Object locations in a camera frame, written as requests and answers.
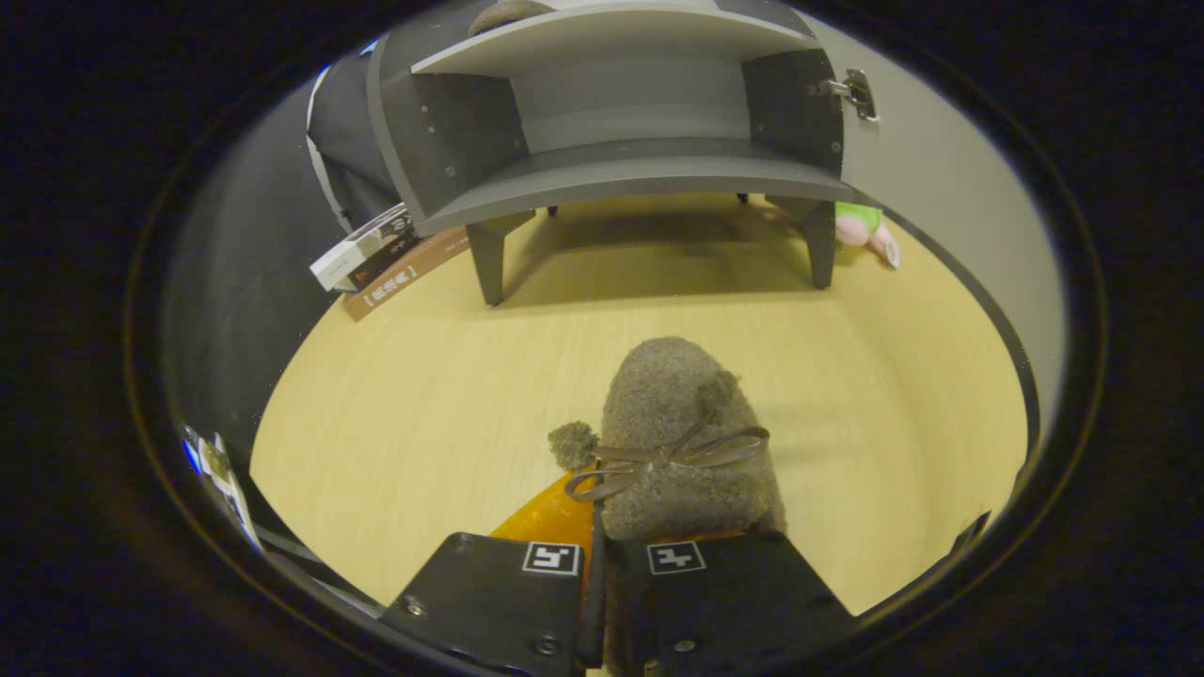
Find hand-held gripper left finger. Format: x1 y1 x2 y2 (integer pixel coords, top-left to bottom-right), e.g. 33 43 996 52
379 468 608 677

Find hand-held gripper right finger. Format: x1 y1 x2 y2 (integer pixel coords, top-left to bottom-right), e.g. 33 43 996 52
607 528 859 677

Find grey shoe cabinet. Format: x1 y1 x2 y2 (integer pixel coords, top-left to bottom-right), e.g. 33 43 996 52
367 0 857 307

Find metal cabinet hinge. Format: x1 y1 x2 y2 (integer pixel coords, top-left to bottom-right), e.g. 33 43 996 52
812 68 881 124

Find brown book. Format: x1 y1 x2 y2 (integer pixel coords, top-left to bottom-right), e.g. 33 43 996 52
341 226 471 323

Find white printed box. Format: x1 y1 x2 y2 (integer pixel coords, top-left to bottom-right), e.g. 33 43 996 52
200 431 264 551

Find pink and green plush toy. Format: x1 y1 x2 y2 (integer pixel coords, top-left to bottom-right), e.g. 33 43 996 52
835 202 902 271

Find black book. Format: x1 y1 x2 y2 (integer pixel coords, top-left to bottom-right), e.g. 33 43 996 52
334 224 420 292

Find black backdrop cloth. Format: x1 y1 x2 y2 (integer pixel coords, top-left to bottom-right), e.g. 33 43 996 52
162 42 407 527

